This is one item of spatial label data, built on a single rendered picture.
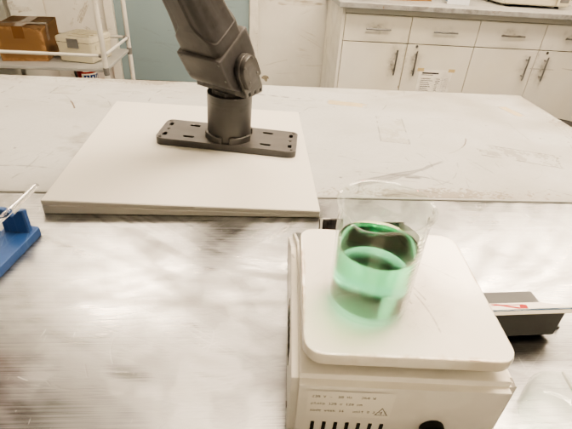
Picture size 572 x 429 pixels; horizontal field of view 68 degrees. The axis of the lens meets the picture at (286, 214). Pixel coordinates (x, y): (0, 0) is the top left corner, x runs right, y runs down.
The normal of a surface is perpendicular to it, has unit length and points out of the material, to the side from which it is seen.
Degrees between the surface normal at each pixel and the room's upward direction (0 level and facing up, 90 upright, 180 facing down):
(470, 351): 0
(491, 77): 90
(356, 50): 90
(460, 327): 0
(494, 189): 0
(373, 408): 90
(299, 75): 90
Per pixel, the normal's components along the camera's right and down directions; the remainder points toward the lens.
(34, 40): 0.27, 0.55
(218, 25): 0.77, 0.28
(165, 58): 0.06, 0.55
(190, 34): -0.47, 0.83
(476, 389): 0.06, -0.84
